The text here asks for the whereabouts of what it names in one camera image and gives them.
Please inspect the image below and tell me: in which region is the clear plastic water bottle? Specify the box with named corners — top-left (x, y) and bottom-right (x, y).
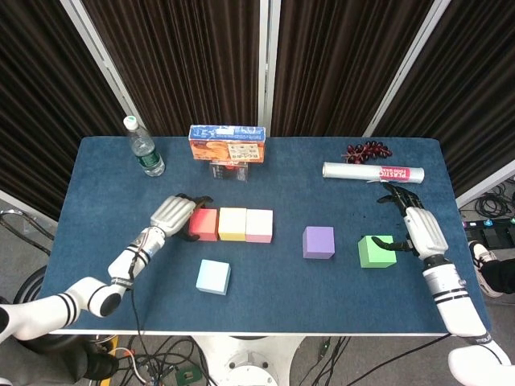
top-left (122, 115), bottom-right (166, 178)

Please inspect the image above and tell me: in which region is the small dark product box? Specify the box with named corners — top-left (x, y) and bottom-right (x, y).
top-left (208, 160), bottom-right (249, 182)

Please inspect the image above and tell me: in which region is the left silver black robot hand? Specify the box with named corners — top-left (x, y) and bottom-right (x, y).
top-left (149, 193), bottom-right (214, 242)

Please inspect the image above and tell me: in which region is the plastic food wrap roll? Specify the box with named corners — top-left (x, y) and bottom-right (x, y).
top-left (321, 161), bottom-right (426, 186)

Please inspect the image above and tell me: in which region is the purple foam cube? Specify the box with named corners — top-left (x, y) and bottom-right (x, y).
top-left (302, 226), bottom-right (336, 260)

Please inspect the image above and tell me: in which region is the blue felt table cover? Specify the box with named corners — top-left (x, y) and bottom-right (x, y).
top-left (30, 136), bottom-right (494, 335)

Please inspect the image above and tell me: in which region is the red foam cube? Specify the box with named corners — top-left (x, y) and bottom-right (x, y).
top-left (188, 207), bottom-right (220, 242)

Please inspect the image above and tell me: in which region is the black floor cable bundle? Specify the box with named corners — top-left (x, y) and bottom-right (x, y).
top-left (86, 335), bottom-right (214, 386)
top-left (305, 335), bottom-right (355, 386)
top-left (474, 180), bottom-right (515, 220)

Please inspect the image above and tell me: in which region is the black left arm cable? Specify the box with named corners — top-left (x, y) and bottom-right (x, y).
top-left (126, 257), bottom-right (148, 386)

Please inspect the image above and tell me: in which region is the orange bread snack box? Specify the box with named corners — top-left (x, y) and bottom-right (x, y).
top-left (188, 125), bottom-right (267, 164)

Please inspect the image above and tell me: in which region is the dark red grape bunch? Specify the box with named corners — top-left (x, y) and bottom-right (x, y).
top-left (341, 140), bottom-right (393, 165)

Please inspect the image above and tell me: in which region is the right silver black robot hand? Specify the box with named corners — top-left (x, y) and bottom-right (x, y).
top-left (370, 183), bottom-right (450, 261)

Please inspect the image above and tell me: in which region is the person leg with white sneaker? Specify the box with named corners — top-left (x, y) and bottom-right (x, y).
top-left (468, 240), bottom-right (515, 298)

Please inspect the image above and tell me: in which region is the green foam cube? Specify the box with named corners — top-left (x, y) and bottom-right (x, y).
top-left (357, 235), bottom-right (398, 269)

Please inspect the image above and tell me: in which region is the dark pleated partition panel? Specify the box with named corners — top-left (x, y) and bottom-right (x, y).
top-left (60, 0), bottom-right (270, 138)
top-left (267, 0), bottom-right (451, 138)
top-left (364, 0), bottom-right (515, 206)
top-left (0, 0), bottom-right (136, 222)

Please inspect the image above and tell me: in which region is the green circuit board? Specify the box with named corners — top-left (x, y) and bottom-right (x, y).
top-left (175, 368), bottom-right (200, 386)

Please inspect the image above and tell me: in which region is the yellow foam cube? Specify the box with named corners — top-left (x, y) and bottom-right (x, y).
top-left (218, 207), bottom-right (248, 242)

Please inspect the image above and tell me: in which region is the light blue foam cube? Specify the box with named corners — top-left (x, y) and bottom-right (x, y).
top-left (196, 259), bottom-right (232, 296)

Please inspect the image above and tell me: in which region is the pink foam cube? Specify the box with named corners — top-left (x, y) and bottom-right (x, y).
top-left (245, 208), bottom-right (274, 244)

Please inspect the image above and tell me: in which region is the metal chair frame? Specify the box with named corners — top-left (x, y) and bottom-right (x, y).
top-left (0, 208), bottom-right (56, 254)

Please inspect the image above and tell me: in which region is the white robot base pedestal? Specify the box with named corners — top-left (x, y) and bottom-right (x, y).
top-left (192, 335), bottom-right (307, 386)

